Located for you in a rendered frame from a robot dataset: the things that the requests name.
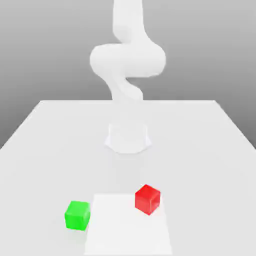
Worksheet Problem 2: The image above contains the small green cube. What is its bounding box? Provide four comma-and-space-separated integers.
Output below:
64, 200, 91, 232

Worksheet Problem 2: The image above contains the small red cube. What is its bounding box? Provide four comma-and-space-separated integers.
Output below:
134, 183, 161, 216

